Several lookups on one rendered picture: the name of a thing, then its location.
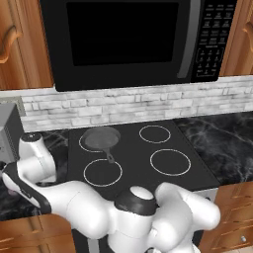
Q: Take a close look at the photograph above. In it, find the grey toaster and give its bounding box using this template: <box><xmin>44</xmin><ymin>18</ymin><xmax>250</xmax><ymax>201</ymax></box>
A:
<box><xmin>0</xmin><ymin>102</ymin><xmax>26</xmax><ymax>163</ymax></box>

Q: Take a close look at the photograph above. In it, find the black glass hob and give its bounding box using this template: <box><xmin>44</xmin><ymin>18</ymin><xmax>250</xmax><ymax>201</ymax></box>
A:
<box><xmin>65</xmin><ymin>119</ymin><xmax>222</xmax><ymax>203</ymax></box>

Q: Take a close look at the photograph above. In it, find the dark grey frying pan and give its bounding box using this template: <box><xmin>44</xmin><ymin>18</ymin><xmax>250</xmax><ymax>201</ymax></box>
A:
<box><xmin>80</xmin><ymin>126</ymin><xmax>122</xmax><ymax>165</ymax></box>

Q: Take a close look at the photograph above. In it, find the wooden wall cupboard door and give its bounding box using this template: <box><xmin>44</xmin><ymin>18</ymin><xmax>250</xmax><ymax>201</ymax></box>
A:
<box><xmin>218</xmin><ymin>0</ymin><xmax>253</xmax><ymax>78</ymax></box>
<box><xmin>0</xmin><ymin>0</ymin><xmax>54</xmax><ymax>91</ymax></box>

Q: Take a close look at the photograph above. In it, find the wooden drawer front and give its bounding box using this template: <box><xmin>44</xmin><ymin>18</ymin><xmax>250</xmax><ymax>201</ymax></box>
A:
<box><xmin>198</xmin><ymin>224</ymin><xmax>253</xmax><ymax>253</ymax></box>
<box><xmin>212</xmin><ymin>180</ymin><xmax>253</xmax><ymax>229</ymax></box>
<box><xmin>0</xmin><ymin>212</ymin><xmax>78</xmax><ymax>253</ymax></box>

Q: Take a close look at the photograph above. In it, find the curved wooden cupboard handle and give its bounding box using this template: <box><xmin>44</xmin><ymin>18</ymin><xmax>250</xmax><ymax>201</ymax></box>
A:
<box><xmin>242</xmin><ymin>21</ymin><xmax>253</xmax><ymax>44</ymax></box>
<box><xmin>0</xmin><ymin>25</ymin><xmax>23</xmax><ymax>64</ymax></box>

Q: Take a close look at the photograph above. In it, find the black microwave oven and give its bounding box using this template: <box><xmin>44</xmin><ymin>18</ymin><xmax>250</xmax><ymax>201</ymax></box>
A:
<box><xmin>39</xmin><ymin>0</ymin><xmax>238</xmax><ymax>93</ymax></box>

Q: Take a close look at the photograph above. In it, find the grey microwave door handle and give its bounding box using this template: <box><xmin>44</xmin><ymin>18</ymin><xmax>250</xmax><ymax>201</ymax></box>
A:
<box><xmin>176</xmin><ymin>0</ymin><xmax>203</xmax><ymax>80</ymax></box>

